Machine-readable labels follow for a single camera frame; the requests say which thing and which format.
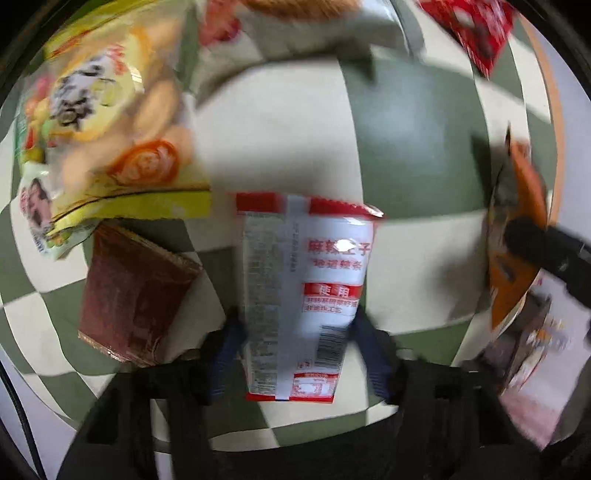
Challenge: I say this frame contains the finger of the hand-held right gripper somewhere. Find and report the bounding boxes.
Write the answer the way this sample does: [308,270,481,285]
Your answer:
[503,216,591,302]

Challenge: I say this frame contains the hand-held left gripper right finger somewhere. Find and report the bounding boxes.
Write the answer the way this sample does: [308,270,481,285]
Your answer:
[352,308,548,480]

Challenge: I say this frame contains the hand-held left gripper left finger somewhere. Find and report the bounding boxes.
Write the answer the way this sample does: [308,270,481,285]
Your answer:
[58,308,252,480]

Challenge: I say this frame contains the orange snack packet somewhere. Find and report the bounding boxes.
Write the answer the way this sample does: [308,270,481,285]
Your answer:
[486,128,553,331]

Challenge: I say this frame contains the white and red snack packet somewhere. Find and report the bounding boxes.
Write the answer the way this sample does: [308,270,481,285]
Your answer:
[235,192,385,403]

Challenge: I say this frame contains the blurred printed packet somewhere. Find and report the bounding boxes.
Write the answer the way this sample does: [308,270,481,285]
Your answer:
[475,272,591,403]

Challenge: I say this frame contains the brown wafer packet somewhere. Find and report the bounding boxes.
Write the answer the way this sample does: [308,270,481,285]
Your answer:
[78,224,205,368]

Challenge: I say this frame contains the green and white checkered mat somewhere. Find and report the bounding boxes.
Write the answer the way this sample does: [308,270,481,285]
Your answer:
[0,0,562,480]

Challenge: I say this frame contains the small green and white packet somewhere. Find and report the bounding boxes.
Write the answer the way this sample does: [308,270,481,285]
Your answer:
[18,175,100,262]

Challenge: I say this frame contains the yellow biscuit bag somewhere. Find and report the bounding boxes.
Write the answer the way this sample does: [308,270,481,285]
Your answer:
[16,0,214,237]

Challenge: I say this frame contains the white snack bag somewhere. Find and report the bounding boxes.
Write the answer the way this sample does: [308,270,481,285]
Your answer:
[198,0,426,86]

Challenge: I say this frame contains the black cable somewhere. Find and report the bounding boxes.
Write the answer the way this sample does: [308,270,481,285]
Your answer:
[0,364,47,480]

